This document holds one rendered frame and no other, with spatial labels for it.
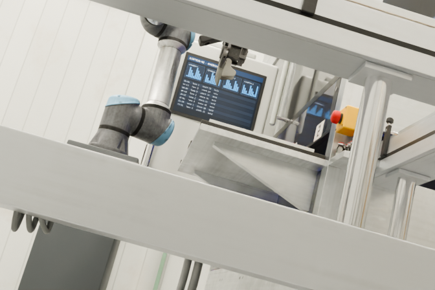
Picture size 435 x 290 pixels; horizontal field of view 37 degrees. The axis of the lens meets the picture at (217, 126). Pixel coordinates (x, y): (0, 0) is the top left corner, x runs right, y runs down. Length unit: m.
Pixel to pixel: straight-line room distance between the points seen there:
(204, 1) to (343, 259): 0.49
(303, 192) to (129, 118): 0.70
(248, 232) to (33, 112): 5.24
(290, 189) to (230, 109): 1.05
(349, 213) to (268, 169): 0.92
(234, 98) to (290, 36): 1.89
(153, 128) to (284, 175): 0.58
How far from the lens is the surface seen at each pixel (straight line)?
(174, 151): 2.93
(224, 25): 1.18
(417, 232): 2.05
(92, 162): 1.06
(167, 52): 2.52
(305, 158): 1.98
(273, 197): 2.54
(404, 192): 1.81
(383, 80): 1.21
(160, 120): 2.39
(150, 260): 5.87
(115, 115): 2.33
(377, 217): 2.01
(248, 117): 3.02
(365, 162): 1.16
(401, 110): 2.11
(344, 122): 1.93
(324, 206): 1.95
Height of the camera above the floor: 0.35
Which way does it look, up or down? 16 degrees up
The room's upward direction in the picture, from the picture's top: 15 degrees clockwise
